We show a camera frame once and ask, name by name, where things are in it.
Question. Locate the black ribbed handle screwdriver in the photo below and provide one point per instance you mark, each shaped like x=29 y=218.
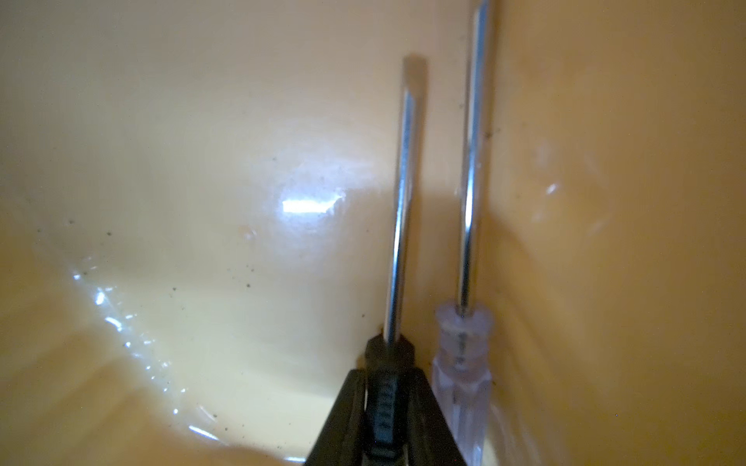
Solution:
x=390 y=356

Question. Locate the clear handle screwdriver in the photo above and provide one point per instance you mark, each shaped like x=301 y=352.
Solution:
x=461 y=376

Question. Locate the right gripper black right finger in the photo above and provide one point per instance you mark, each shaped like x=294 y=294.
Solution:
x=429 y=439

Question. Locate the yellow storage box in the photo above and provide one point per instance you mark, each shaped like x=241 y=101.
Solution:
x=196 y=216

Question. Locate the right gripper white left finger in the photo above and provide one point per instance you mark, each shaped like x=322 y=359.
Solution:
x=340 y=442

